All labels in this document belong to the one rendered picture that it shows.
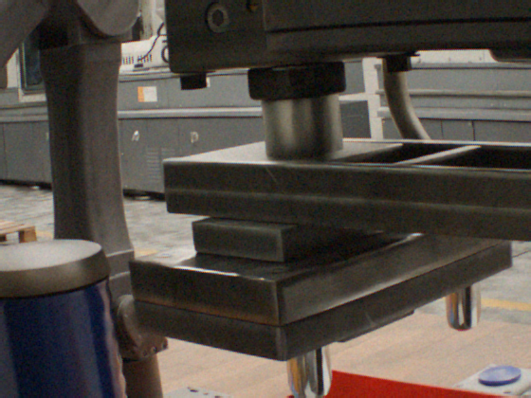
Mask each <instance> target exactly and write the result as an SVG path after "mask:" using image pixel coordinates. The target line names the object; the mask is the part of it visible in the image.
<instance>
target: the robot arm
mask: <svg viewBox="0 0 531 398"><path fill-rule="evenodd" d="M140 8H141V0H0V74H1V73H2V71H3V70H4V68H5V67H6V65H7V64H8V62H9V60H10V59H11V57H12V56H13V55H14V53H15V51H16V50H17V49H18V48H19V46H20V45H21V44H22V43H23V41H24V40H25V39H26V37H27V36H28V37H29V38H30V47H31V51H39V61H38V62H39V69H40V75H41V77H42V78H43V84H44V89H45V97H46V107H47V110H46V113H47V122H48V141H49V152H50V173H51V185H52V195H53V210H54V233H53V240H58V241H59V240H80V241H88V242H92V243H96V244H99V245H100V246H101V248H102V249H103V251H104V253H105V256H106V258H107V260H108V261H109V263H110V265H111V269H112V270H111V273H109V279H108V280H109V288H110V290H111V293H112V296H113V300H112V307H111V308H112V310H113V313H114V316H115V318H116V321H115V325H116V329H115V330H116V333H117V336H118V338H119V349H118V352H119V356H120V358H121V360H122V362H123V364H122V370H121V373H122V375H123V377H124V380H125V385H126V390H125V393H126V396H127V398H191V397H195V398H234V397H233V396H229V395H226V394H222V393H219V392H216V391H212V390H208V389H201V388H198V387H186V388H180V389H176V390H173V391H172V392H167V393H164V394H163V390H162V383H161V375H160V373H159V368H158V360H157V354H158V353H161V352H163V351H164V350H169V345H168V339H167V337H166V336H161V335H152V334H149V333H144V332H140V331H138V330H137V319H136V311H135V304H134V303H133V301H134V299H133V295H132V287H131V280H130V271H129V263H128V261H129V260H130V259H133V258H134V257H135V249H134V247H133V244H132V242H131V240H130V238H129V233H128V229H127V225H126V219H125V213H124V206H123V190H122V178H121V165H120V154H119V120H118V94H119V70H120V67H121V62H122V59H123V57H122V44H121V42H124V41H132V29H131V27H132V26H133V24H134V23H135V21H136V19H137V17H138V13H139V10H140Z"/></svg>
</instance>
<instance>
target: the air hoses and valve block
mask: <svg viewBox="0 0 531 398"><path fill-rule="evenodd" d="M381 68H382V80H383V88H384V94H385V99H386V101H387V105H388V108H389V111H390V115H391V117H392V120H393V122H394V126H395V128H396V130H397V132H398V133H399V135H400V137H401V138H402V140H430V138H429V135H428V134H427V133H426V131H425V129H424V128H423V127H422V126H421V124H420V122H419V120H418V118H417V116H416V114H415V112H414V110H413V107H412V102H411V99H410V94H409V91H408V85H407V81H406V77H405V71H404V72H395V73H387V65H386V59H381Z"/></svg>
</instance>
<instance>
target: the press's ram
mask: <svg viewBox="0 0 531 398"><path fill-rule="evenodd" d="M313 70H314V81H315V83H314V84H308V85H302V84H300V85H286V84H285V76H284V71H273V67H264V68H249V69H248V70H247V86H248V94H249V96H250V98H251V99H252V100H260V101H261V105H262V115H263V125H264V135H265V142H261V143H256V144H251V145H246V146H241V147H236V148H231V149H226V150H222V151H217V152H211V153H206V154H198V155H193V156H188V157H183V158H168V159H164V160H162V162H161V164H162V172H163V181H164V188H165V189H164V190H165V199H166V208H167V212H168V213H172V214H184V215H195V216H207V217H208V218H204V219H200V220H196V221H193V222H192V236H193V243H192V244H185V245H181V246H178V247H175V248H171V249H167V250H163V251H160V252H157V253H154V254H150V255H146V256H143V257H142V256H139V257H135V258H133V259H130V260H129V261H128V263H129V271H130V280H131V287H132V295H133V299H134V301H133V303H134V304H135V311H136V319H137V330H138V331H140V332H144V333H149V334H152V335H161V336H166V337H169V338H174V339H179V340H183V341H185V342H188V343H192V344H196V345H201V346H206V347H210V348H214V349H219V350H224V351H228V352H233V353H240V354H244V355H249V356H254V357H262V358H267V359H272V360H277V361H282V362H284V361H286V365H287V384H288V387H289V389H290V391H291V393H292V395H293V397H295V398H321V397H323V396H324V395H326V394H327V393H329V392H330V389H331V385H332V372H331V365H332V362H331V352H330V344H332V343H335V342H337V343H344V342H346V341H349V340H351V339H353V338H356V337H358V336H361V335H365V334H367V333H369V332H371V331H374V330H376V329H379V328H382V327H384V326H386V325H388V324H391V323H393V322H396V321H398V320H400V319H403V318H405V317H408V316H411V315H413V314H414V310H415V309H417V308H420V307H422V306H425V305H426V304H429V303H432V302H434V301H437V300H438V299H441V298H445V300H446V310H445V312H446V319H447V322H448V324H449V325H448V326H449V327H450V328H452V329H454V330H456V331H458V332H463V331H467V330H470V329H471V328H473V327H475V326H476V325H478V324H479V322H480V319H481V315H482V311H481V284H480V280H484V279H486V278H488V277H491V276H494V275H495V274H498V273H500V272H502V271H504V270H506V269H508V268H510V267H512V266H513V258H512V243H511V241H513V242H519V241H523V242H531V144H524V143H519V142H485V141H442V140H397V139H386V138H342V128H341V116H340V105H339V94H342V93H344V92H345V91H346V88H347V80H346V69H345V62H344V61H339V62H332V63H324V64H323V66H321V67H315V68H313Z"/></svg>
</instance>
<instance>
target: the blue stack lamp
mask: <svg viewBox="0 0 531 398"><path fill-rule="evenodd" d="M108 279H109V274H108V275H107V276H106V277H104V278H103V279H101V280H97V281H96V282H93V283H91V284H90V283H88V284H86V285H84V286H81V287H78V288H75V289H71V290H69V289H68V290H63V291H60V292H56V293H51V294H50V293H47V294H42V295H36V296H23V297H0V398H127V396H126V393H125V390H126V385H125V380H124V377H123V375H122V373H121V370H122V364H123V362H122V360H121V358H120V356H119V352H118V349H119V338H118V336H117V333H116V330H115V329H116V325H115V321H116V318H115V316H114V313H113V310H112V308H111V307H112V300H113V296H112V293H111V290H110V288H109V280H108Z"/></svg>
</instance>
